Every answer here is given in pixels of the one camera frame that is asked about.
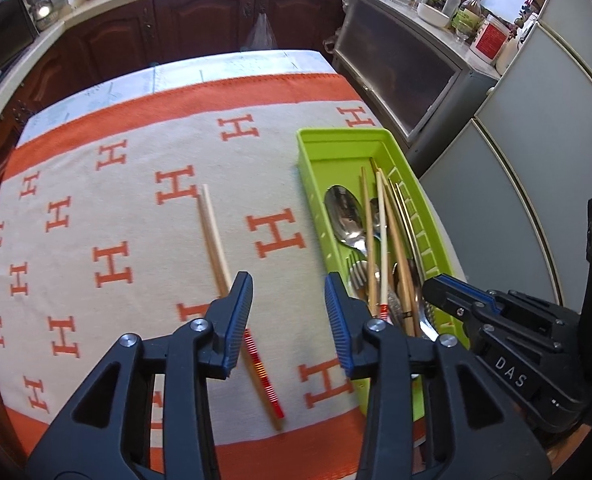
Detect large metal spoon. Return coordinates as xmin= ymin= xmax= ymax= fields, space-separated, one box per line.
xmin=324 ymin=185 xmax=377 ymax=281

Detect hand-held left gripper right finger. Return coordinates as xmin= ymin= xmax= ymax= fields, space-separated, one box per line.
xmin=324 ymin=272 xmax=552 ymax=480

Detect black glass stove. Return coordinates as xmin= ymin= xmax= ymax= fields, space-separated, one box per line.
xmin=0 ymin=0 xmax=39 ymax=106

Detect brown wooden chopstick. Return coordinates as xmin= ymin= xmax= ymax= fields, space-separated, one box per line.
xmin=376 ymin=170 xmax=419 ymax=331
xmin=370 ymin=158 xmax=421 ymax=338

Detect grey refrigerator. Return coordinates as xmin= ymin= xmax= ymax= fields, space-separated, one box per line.
xmin=416 ymin=0 xmax=592 ymax=321

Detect green plastic utensil tray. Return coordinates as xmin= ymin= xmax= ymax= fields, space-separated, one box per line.
xmin=296 ymin=127 xmax=469 ymax=423

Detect red label white container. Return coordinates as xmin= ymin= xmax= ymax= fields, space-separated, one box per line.
xmin=470 ymin=13 xmax=510 ymax=65

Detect green label clear bottle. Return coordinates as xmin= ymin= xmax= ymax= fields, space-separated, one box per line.
xmin=450 ymin=0 xmax=484 ymax=43

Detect orange grey printed blanket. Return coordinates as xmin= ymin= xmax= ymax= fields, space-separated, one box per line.
xmin=0 ymin=72 xmax=427 ymax=480

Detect textured metal chopstick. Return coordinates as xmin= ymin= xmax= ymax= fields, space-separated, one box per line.
xmin=393 ymin=182 xmax=427 ymax=286

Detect grey frosted door cabinet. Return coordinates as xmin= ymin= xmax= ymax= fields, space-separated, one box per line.
xmin=332 ymin=0 xmax=502 ymax=161

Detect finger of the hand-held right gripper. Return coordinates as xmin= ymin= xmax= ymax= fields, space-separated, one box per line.
xmin=438 ymin=274 xmax=499 ymax=311
xmin=422 ymin=278 xmax=484 ymax=333

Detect dark wooden kitchen cabinets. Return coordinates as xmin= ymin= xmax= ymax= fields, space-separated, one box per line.
xmin=0 ymin=0 xmax=351 ymax=126

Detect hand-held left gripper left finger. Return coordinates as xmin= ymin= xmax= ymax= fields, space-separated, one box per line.
xmin=26 ymin=271 xmax=254 ymax=480

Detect pale printed tablecloth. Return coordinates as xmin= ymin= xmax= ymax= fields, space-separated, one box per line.
xmin=16 ymin=49 xmax=337 ymax=136

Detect hanging plastic bag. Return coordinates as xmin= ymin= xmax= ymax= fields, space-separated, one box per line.
xmin=245 ymin=11 xmax=278 ymax=52

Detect white bowl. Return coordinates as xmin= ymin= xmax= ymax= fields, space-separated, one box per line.
xmin=417 ymin=2 xmax=450 ymax=29

